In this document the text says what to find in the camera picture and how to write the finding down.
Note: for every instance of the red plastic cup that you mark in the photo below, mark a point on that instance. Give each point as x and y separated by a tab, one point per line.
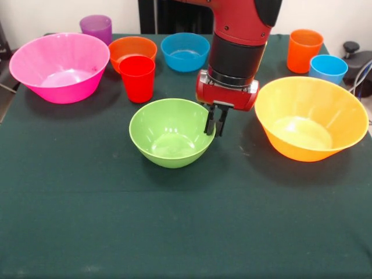
136	84

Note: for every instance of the green plastic bowl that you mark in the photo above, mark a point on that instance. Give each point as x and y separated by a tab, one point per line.
171	139

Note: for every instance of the orange plastic cup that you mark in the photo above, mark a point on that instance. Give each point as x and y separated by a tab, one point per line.
302	55

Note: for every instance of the blue plastic cup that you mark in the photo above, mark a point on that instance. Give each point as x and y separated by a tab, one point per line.
328	71

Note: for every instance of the orange plastic bowl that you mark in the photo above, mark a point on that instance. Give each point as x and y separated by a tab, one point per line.
130	46

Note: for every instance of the dark green tablecloth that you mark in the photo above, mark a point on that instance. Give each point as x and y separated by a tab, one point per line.
174	203

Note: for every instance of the yellow plastic bowl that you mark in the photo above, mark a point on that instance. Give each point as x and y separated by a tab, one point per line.
308	101

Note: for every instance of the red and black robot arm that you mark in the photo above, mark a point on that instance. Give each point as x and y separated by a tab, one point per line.
238	37

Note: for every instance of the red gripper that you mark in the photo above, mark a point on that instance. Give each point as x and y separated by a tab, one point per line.
226	97

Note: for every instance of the purple plastic cup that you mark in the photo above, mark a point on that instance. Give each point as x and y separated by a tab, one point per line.
96	27

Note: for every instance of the blue plastic bowl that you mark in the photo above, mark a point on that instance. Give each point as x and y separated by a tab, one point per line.
180	43

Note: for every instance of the pink plastic bowl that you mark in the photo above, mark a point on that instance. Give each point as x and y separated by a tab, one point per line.
58	58

